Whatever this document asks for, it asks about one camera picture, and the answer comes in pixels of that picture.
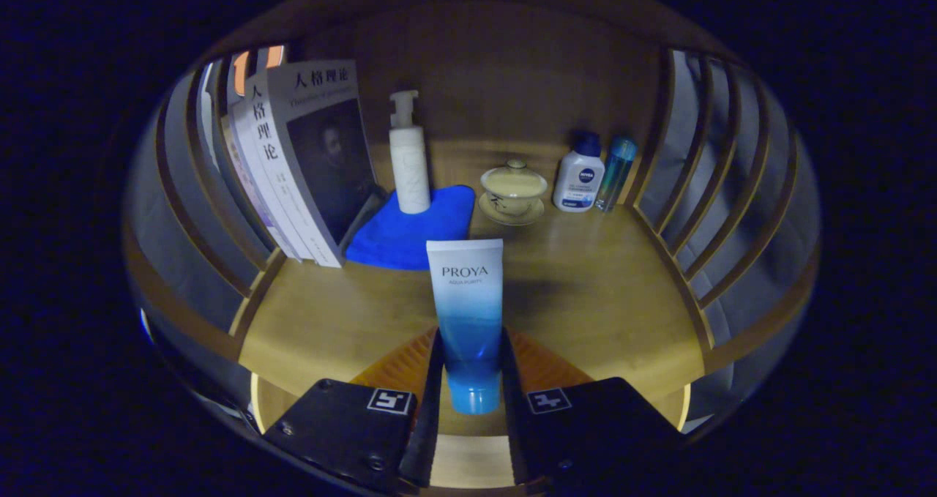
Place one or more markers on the blue folded cloth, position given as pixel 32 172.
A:
pixel 410 237

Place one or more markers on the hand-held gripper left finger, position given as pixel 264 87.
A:
pixel 428 424

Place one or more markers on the white book with portrait cover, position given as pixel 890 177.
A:
pixel 329 160

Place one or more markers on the white pump bottle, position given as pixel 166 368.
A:
pixel 410 167

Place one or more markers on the white bottle with blue cap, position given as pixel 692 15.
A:
pixel 578 182

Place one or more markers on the wooden cabinet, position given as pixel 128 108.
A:
pixel 512 80

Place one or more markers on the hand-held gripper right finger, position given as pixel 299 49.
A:
pixel 512 424

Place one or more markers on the wooden countertop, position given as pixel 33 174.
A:
pixel 600 285

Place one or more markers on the slim teal bottle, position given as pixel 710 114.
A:
pixel 616 171

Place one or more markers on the blue and white cosmetic tube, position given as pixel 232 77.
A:
pixel 466 307

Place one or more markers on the beige lidded teacup with saucer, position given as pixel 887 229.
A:
pixel 512 189

